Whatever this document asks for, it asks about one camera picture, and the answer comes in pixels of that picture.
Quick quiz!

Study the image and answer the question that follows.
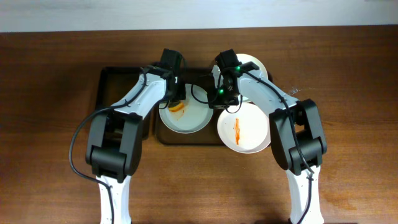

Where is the black water basin tray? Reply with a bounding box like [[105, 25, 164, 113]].
[[95, 67, 141, 141]]

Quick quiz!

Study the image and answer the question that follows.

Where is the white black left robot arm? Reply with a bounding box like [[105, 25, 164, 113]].
[[85, 49, 183, 223]]

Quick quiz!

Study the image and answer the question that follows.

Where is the white plate corner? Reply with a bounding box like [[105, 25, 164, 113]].
[[211, 53, 269, 103]]

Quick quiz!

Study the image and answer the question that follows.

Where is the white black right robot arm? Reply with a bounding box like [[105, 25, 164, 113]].
[[207, 49, 327, 223]]

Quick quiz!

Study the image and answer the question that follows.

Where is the white plate ketchup streak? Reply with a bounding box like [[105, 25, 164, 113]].
[[159, 84, 213, 134]]

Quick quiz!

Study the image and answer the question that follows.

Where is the orange green scrub sponge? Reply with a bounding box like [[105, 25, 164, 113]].
[[167, 101, 185, 113]]

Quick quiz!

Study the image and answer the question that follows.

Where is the white plate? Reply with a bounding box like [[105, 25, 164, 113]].
[[217, 103, 271, 154]]

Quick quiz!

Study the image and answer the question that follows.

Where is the brown serving tray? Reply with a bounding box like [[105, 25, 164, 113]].
[[154, 68, 223, 146]]

